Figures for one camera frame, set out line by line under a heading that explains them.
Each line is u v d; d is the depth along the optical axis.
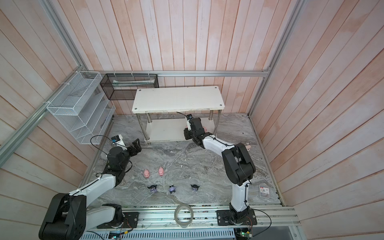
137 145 0.80
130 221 0.73
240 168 0.51
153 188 0.79
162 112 0.76
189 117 0.85
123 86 1.01
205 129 0.76
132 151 0.77
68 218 0.41
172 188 0.82
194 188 0.80
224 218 0.73
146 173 0.88
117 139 0.74
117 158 0.65
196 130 0.75
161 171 0.89
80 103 0.74
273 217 0.76
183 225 0.72
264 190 0.81
